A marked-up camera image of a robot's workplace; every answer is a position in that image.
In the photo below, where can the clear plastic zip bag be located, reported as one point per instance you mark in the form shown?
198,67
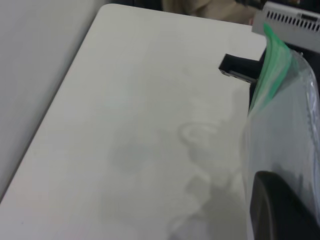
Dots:
280,125

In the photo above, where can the grey vented wrist camera box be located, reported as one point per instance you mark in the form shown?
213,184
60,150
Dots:
287,22

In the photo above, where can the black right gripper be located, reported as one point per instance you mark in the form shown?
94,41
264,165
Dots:
311,55

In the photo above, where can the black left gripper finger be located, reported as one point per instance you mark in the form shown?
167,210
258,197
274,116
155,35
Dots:
280,215

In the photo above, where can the tan cardboard box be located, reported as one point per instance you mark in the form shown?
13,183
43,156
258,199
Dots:
212,10

